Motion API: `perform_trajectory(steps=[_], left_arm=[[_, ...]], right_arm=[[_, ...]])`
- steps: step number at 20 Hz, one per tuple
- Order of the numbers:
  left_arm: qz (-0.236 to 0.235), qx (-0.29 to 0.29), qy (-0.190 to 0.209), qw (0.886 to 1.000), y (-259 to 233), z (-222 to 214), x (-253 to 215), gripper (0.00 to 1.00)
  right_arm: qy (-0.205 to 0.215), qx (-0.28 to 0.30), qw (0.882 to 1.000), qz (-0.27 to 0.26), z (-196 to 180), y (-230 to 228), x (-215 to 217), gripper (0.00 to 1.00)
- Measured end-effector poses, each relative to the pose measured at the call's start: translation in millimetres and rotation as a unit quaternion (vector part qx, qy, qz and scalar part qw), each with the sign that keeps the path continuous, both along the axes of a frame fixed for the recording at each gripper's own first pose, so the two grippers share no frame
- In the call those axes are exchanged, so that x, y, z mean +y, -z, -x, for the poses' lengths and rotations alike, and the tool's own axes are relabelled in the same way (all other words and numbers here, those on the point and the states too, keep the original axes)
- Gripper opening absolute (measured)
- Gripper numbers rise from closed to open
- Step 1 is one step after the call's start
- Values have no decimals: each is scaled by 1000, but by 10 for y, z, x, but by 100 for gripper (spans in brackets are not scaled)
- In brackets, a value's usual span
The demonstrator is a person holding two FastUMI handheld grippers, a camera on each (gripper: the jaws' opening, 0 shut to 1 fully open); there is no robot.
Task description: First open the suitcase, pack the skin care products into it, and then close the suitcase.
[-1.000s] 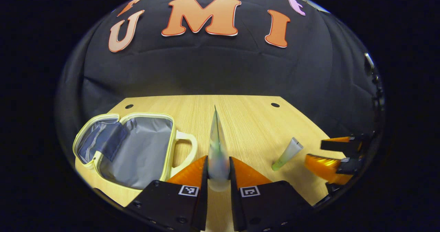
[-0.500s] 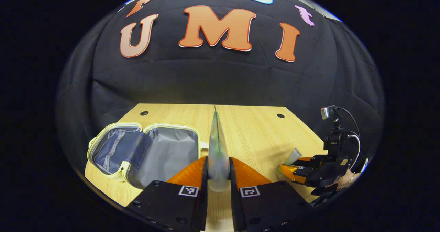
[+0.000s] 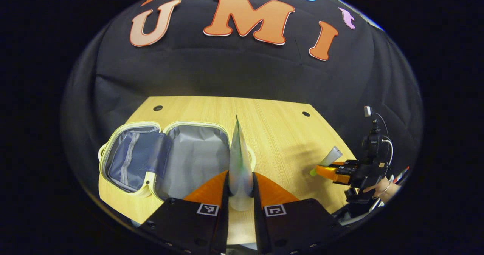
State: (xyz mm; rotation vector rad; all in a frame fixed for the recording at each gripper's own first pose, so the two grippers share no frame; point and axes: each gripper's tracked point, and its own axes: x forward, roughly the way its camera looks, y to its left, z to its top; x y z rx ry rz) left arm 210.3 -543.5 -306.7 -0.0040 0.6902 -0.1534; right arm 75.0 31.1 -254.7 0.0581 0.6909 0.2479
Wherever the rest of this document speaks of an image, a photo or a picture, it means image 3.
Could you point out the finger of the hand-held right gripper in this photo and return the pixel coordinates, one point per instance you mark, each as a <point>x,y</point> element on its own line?
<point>336,173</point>

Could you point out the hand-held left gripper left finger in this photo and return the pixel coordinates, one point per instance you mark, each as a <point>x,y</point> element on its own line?
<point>224,224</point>

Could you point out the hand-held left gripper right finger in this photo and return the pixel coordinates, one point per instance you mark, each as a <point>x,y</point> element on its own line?
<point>258,224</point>

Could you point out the grey tube with green cap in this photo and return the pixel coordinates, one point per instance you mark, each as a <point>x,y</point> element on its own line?
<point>331,157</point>

